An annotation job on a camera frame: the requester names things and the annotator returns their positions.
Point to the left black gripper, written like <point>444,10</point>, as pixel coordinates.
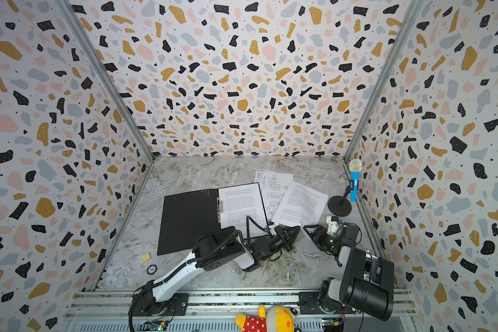
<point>285,238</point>

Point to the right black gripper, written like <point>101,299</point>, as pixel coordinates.
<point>319,232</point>

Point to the text paper sheet back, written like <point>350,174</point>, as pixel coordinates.
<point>300,206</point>

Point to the text paper sheet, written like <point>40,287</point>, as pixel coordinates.
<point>238,202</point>
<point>300,206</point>

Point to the metal binder clip mechanism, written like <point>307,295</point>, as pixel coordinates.
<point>218,209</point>

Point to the orange black binder folder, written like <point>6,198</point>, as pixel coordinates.
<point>186,217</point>

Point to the paper sheet with diagram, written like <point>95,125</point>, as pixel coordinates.
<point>273,186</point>

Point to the text paper sheet front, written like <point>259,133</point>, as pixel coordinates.
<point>238,202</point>

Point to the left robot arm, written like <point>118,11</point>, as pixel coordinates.
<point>210,252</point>

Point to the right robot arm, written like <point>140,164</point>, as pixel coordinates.
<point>367,282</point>

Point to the black microphone stand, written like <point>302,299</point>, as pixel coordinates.
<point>340,205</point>

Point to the blue toy microphone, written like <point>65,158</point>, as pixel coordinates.
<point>355,168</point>

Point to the yellow red plush toy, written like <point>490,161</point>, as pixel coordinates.
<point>276,319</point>

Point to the small wooden block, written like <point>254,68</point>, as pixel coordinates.
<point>146,257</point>

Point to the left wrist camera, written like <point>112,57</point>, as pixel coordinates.
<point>271,229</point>

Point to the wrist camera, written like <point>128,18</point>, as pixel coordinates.
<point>271,229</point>
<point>333,225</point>

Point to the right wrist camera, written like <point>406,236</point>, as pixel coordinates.
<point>333,225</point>

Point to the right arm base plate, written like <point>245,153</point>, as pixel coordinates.
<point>309,304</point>

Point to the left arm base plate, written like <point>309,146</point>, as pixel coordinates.
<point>145,305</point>

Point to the aluminium mounting rail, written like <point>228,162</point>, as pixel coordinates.
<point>215,310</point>

